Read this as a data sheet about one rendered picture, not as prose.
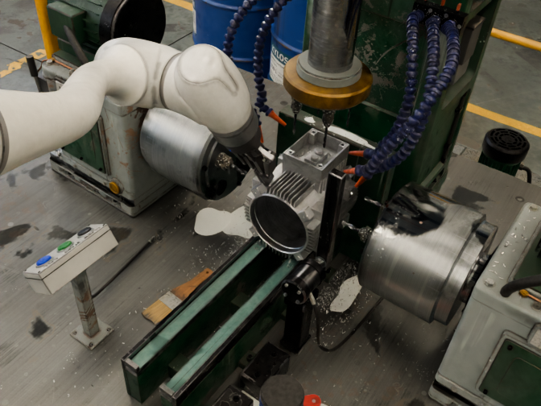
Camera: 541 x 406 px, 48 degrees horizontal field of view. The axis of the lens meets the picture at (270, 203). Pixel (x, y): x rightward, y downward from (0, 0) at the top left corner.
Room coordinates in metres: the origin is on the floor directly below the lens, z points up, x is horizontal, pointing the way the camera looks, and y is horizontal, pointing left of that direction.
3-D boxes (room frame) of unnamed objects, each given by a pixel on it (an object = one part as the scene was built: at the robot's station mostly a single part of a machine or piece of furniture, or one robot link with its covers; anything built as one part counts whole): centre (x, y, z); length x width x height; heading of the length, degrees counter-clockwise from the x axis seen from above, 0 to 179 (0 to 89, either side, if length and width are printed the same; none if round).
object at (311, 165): (1.07, -0.09, 1.11); 0.12 x 0.11 x 0.07; 148
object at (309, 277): (0.93, -0.21, 0.92); 0.45 x 0.13 x 0.24; 147
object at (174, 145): (1.24, 0.22, 1.04); 0.37 x 0.25 x 0.25; 57
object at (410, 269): (0.86, -0.35, 1.04); 0.41 x 0.25 x 0.25; 57
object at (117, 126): (1.37, 0.43, 0.99); 0.35 x 0.31 x 0.37; 57
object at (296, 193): (1.04, -0.07, 1.02); 0.20 x 0.19 x 0.19; 148
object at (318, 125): (1.18, -0.16, 0.97); 0.30 x 0.11 x 0.34; 57
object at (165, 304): (0.91, 0.20, 0.80); 0.21 x 0.05 x 0.01; 142
